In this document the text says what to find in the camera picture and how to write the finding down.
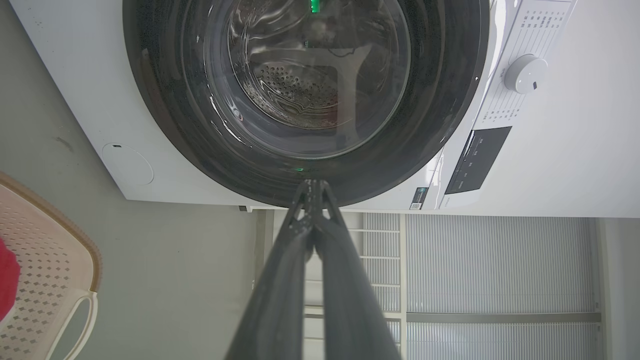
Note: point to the white washing machine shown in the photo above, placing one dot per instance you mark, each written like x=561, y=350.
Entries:
x=565, y=165

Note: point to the beige perforated laundry basket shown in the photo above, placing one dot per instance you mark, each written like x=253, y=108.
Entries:
x=45, y=280

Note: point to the round dark washing machine door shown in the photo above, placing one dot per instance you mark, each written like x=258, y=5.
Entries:
x=305, y=95

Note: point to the red garment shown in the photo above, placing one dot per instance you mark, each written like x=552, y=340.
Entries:
x=7, y=280

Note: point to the white washing machine dial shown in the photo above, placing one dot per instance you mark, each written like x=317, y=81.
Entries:
x=525, y=73

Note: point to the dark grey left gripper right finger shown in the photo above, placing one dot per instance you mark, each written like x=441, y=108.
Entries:
x=350, y=305

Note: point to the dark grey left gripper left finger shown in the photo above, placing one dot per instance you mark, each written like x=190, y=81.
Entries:
x=272, y=300

